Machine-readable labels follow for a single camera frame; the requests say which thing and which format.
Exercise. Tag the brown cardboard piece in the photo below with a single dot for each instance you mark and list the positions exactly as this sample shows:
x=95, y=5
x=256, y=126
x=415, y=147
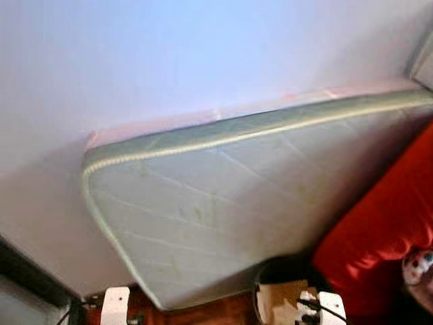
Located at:
x=281, y=301

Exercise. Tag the black waste bin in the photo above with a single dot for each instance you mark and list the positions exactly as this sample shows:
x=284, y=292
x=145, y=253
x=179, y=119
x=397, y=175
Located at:
x=260, y=271

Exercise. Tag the red fabric cushion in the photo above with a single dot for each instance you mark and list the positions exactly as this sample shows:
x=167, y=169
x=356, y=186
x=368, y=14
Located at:
x=385, y=230

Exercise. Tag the pink cartoon print blanket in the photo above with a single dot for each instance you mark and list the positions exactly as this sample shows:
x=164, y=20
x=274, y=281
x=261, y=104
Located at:
x=419, y=267

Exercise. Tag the green quilted mattress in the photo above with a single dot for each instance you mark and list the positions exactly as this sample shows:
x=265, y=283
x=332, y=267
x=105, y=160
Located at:
x=250, y=203

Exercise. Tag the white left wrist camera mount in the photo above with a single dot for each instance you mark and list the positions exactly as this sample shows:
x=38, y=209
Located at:
x=115, y=306

